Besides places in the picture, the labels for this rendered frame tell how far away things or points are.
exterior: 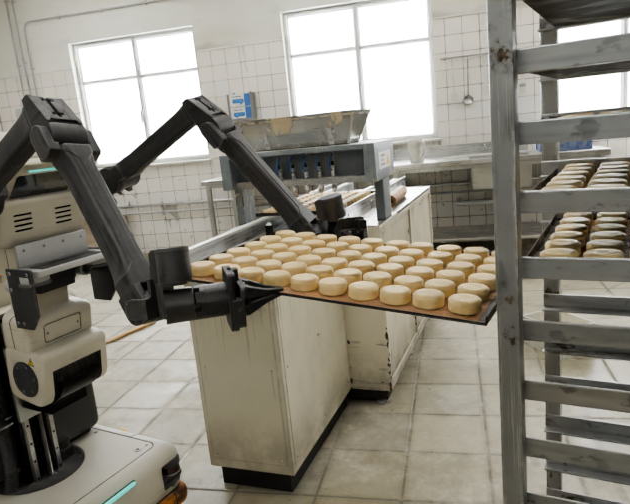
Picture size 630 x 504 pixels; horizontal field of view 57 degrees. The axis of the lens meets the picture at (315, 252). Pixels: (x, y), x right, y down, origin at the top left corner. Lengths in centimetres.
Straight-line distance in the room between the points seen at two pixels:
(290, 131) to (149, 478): 148
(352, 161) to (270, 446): 121
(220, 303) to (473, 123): 483
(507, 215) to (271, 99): 520
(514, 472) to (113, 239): 75
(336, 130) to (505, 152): 177
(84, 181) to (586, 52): 83
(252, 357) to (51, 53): 544
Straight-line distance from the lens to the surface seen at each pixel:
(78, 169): 116
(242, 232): 235
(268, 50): 594
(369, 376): 268
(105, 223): 110
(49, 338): 178
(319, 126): 253
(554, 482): 148
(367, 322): 259
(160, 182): 642
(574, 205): 82
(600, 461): 94
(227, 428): 220
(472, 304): 91
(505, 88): 79
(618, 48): 81
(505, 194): 79
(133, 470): 203
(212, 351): 209
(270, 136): 263
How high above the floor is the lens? 127
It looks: 12 degrees down
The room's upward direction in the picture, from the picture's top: 6 degrees counter-clockwise
